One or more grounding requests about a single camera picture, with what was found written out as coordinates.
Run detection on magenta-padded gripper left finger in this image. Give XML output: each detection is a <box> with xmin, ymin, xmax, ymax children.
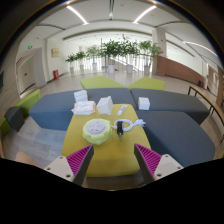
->
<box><xmin>43</xmin><ymin>144</ymin><xmax>95</xmax><ymax>187</ymax></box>

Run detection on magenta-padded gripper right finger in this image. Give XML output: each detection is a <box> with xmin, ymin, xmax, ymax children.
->
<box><xmin>133</xmin><ymin>143</ymin><xmax>184</xmax><ymax>185</ymax></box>

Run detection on black charger block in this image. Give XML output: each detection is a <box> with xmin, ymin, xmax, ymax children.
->
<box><xmin>116</xmin><ymin>120</ymin><xmax>125</xmax><ymax>138</ymax></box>

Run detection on person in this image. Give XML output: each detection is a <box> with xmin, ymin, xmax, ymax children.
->
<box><xmin>14</xmin><ymin>150</ymin><xmax>43</xmax><ymax>168</ymax></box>

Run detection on round yellow white power strip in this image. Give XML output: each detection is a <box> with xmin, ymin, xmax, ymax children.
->
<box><xmin>81</xmin><ymin>117</ymin><xmax>114</xmax><ymax>146</ymax></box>

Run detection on wet wipes soft pack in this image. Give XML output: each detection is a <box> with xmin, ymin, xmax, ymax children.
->
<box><xmin>71</xmin><ymin>100</ymin><xmax>97</xmax><ymax>116</ymax></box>

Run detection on small white cube box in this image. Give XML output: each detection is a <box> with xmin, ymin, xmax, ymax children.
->
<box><xmin>137</xmin><ymin>96</ymin><xmax>151</xmax><ymax>111</ymax></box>

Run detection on small white tube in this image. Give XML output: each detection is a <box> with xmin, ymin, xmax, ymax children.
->
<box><xmin>117</xmin><ymin>104</ymin><xmax>129</xmax><ymax>116</ymax></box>

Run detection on white cardboard box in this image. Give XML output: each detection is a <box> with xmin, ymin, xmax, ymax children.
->
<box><xmin>96</xmin><ymin>95</ymin><xmax>115</xmax><ymax>116</ymax></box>

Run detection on white stacked tissue packs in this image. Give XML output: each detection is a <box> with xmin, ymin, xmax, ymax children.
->
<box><xmin>73</xmin><ymin>89</ymin><xmax>89</xmax><ymax>103</ymax></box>

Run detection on dark grey ottoman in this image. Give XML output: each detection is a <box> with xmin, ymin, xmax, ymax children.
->
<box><xmin>3</xmin><ymin>105</ymin><xmax>26</xmax><ymax>133</ymax></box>

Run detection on lime green sofa seat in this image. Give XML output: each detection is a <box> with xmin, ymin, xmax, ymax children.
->
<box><xmin>128</xmin><ymin>76</ymin><xmax>166</xmax><ymax>91</ymax></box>
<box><xmin>79</xmin><ymin>75</ymin><xmax>128</xmax><ymax>90</ymax></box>
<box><xmin>0</xmin><ymin>88</ymin><xmax>42</xmax><ymax>136</ymax></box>

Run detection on wooden bench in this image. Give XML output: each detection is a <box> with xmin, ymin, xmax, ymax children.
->
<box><xmin>187</xmin><ymin>84</ymin><xmax>224</xmax><ymax>124</ymax></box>

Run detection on reddish brown low counter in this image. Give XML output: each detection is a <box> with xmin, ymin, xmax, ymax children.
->
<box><xmin>156</xmin><ymin>55</ymin><xmax>204</xmax><ymax>86</ymax></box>

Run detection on row of potted plants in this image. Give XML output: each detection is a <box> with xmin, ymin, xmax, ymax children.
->
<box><xmin>64</xmin><ymin>34</ymin><xmax>164</xmax><ymax>76</ymax></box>

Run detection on ceiling strip lights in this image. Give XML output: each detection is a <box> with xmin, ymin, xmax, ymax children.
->
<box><xmin>65</xmin><ymin>4</ymin><xmax>218</xmax><ymax>56</ymax></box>

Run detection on white coiled cable with plug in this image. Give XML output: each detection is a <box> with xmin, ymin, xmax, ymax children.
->
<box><xmin>111</xmin><ymin>118</ymin><xmax>147</xmax><ymax>132</ymax></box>

